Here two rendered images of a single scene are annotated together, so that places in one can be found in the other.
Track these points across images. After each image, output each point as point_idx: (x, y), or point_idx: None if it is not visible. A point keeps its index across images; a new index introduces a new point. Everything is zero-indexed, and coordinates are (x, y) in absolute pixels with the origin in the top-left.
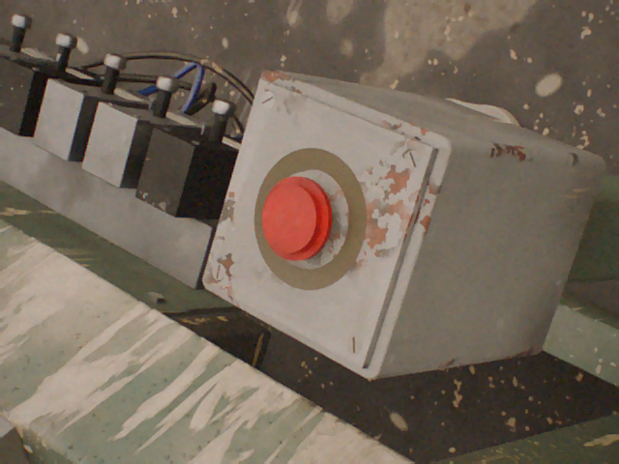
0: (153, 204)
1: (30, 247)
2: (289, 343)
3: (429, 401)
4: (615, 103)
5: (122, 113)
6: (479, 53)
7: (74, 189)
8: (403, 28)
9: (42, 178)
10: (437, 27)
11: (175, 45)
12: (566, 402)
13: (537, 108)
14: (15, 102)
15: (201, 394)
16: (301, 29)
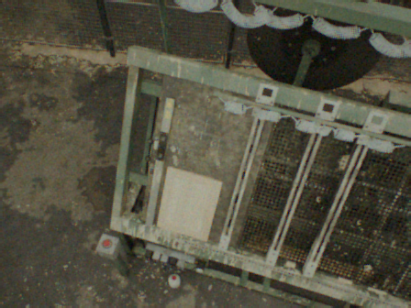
0: (149, 249)
1: (158, 242)
2: None
3: None
4: (155, 289)
5: (154, 258)
6: (177, 296)
7: (165, 251)
8: (191, 301)
9: (171, 252)
10: (184, 301)
11: (239, 299)
12: None
13: (167, 288)
14: (172, 259)
15: (131, 231)
16: (211, 301)
